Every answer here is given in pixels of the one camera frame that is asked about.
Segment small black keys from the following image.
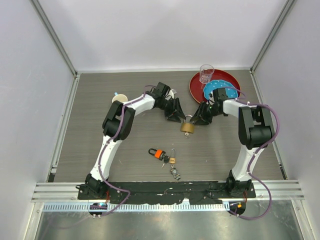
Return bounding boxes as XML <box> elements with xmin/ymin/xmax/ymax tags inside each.
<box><xmin>161</xmin><ymin>155</ymin><xmax>170</xmax><ymax>168</ymax></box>

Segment white slotted cable duct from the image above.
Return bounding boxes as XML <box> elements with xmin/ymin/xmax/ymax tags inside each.
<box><xmin>42</xmin><ymin>201</ymin><xmax>230</xmax><ymax>213</ymax></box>

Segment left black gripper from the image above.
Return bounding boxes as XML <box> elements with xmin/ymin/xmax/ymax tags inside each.
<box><xmin>159</xmin><ymin>98</ymin><xmax>187</xmax><ymax>124</ymax></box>

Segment red round tray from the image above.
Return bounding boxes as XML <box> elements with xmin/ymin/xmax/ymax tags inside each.
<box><xmin>189</xmin><ymin>69</ymin><xmax>241</xmax><ymax>104</ymax></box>

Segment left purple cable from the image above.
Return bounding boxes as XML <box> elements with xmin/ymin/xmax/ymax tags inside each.
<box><xmin>89</xmin><ymin>84</ymin><xmax>161</xmax><ymax>218</ymax></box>

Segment blue dotted plate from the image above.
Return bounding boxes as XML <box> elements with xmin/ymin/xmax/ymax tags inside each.
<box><xmin>203</xmin><ymin>79</ymin><xmax>238</xmax><ymax>100</ymax></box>

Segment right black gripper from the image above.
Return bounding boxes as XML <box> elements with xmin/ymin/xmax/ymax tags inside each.
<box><xmin>190</xmin><ymin>101</ymin><xmax>222</xmax><ymax>126</ymax></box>

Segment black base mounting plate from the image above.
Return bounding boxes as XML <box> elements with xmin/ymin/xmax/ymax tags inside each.
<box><xmin>75</xmin><ymin>181</ymin><xmax>256</xmax><ymax>205</ymax></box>

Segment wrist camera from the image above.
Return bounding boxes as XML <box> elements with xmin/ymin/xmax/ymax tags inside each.
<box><xmin>166</xmin><ymin>89</ymin><xmax>177</xmax><ymax>99</ymax></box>
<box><xmin>207</xmin><ymin>92</ymin><xmax>214</xmax><ymax>102</ymax></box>

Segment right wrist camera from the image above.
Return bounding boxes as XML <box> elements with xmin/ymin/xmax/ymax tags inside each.
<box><xmin>207</xmin><ymin>92</ymin><xmax>214</xmax><ymax>102</ymax></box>

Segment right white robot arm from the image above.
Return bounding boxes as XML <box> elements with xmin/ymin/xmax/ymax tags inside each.
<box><xmin>190</xmin><ymin>99</ymin><xmax>279</xmax><ymax>198</ymax></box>

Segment light blue mug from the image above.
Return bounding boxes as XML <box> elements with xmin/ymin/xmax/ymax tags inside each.
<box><xmin>111</xmin><ymin>92</ymin><xmax>128</xmax><ymax>103</ymax></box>

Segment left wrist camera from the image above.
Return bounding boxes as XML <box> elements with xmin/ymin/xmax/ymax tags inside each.
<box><xmin>166</xmin><ymin>89</ymin><xmax>177</xmax><ymax>99</ymax></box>

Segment small brass padlock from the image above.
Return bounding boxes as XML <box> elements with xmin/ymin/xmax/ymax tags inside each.
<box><xmin>169</xmin><ymin>148</ymin><xmax>176</xmax><ymax>165</ymax></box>

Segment large brass padlock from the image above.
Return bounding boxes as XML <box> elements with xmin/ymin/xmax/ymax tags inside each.
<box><xmin>180</xmin><ymin>114</ymin><xmax>195</xmax><ymax>134</ymax></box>

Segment clear plastic cup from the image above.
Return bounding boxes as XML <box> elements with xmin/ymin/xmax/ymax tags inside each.
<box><xmin>199</xmin><ymin>64</ymin><xmax>215</xmax><ymax>84</ymax></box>

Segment orange black padlock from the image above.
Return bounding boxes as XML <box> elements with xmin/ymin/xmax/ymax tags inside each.
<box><xmin>148</xmin><ymin>148</ymin><xmax>166</xmax><ymax>161</ymax></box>

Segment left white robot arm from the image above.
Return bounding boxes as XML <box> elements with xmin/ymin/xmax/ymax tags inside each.
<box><xmin>76</xmin><ymin>91</ymin><xmax>186</xmax><ymax>200</ymax></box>

